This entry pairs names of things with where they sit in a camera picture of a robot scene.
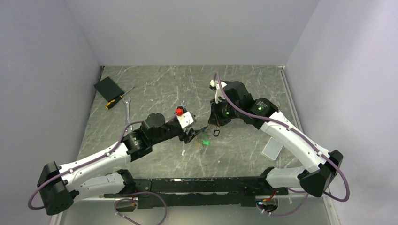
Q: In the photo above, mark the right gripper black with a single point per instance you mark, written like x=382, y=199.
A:
x=215, y=117

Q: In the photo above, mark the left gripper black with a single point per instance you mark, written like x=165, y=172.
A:
x=187, y=138

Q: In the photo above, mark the steel key holder plate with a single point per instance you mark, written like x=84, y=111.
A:
x=202, y=136

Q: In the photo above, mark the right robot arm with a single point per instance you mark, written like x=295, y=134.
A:
x=232, y=101

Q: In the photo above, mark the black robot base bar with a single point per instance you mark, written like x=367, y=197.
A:
x=243, y=191

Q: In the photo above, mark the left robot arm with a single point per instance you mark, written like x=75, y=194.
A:
x=59, y=186

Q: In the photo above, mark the green key tag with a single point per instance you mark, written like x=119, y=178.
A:
x=206, y=142

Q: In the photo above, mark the large silver wrench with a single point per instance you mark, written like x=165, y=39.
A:
x=126, y=100

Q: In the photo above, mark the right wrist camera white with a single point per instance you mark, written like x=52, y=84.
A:
x=214, y=85

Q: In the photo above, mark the aluminium rail right side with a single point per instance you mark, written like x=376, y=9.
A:
x=286, y=159

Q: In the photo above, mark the yellow handled screwdriver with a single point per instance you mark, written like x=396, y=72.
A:
x=113, y=102

